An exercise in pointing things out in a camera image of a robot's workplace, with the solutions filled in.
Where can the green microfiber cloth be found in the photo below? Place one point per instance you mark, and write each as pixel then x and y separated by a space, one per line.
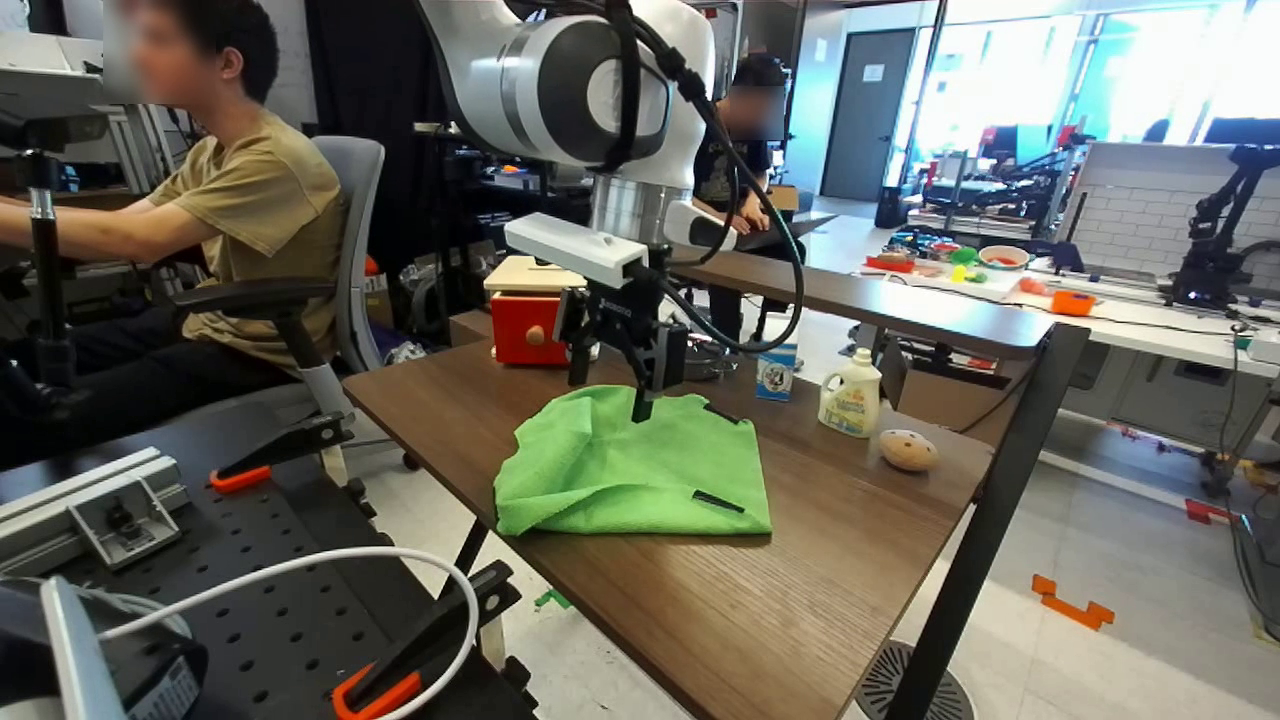
pixel 584 464

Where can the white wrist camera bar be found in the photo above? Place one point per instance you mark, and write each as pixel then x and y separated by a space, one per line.
pixel 576 248

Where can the wooden box with red drawer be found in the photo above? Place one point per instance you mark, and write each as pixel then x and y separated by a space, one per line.
pixel 525 300

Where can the orange clamp handle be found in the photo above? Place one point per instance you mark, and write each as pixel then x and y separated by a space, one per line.
pixel 238 482
pixel 363 696

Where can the small blue white carton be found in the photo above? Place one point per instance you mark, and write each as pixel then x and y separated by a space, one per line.
pixel 777 374

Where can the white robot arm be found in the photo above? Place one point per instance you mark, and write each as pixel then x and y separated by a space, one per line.
pixel 614 90

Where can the black background robot arm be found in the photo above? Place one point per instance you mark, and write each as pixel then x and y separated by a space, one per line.
pixel 1214 270

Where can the person in khaki shirt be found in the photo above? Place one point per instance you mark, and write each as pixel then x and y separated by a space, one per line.
pixel 252 196

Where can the pale yellow soap bottle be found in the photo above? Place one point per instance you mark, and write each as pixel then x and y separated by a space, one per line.
pixel 851 396

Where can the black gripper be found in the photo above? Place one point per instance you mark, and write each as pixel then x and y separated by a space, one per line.
pixel 624 316

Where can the orange clamp handle front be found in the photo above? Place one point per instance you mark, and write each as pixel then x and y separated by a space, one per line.
pixel 363 696

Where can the person in black shirt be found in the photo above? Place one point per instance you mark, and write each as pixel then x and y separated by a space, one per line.
pixel 728 177

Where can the grey office chair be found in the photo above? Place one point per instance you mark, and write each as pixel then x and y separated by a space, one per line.
pixel 281 300

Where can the aluminium extrusion rail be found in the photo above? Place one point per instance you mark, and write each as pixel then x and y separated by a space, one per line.
pixel 118 514

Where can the round tan bread bun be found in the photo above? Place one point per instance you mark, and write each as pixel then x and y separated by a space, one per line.
pixel 904 450

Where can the orange clamp handle rear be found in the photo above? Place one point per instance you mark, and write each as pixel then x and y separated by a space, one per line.
pixel 238 482

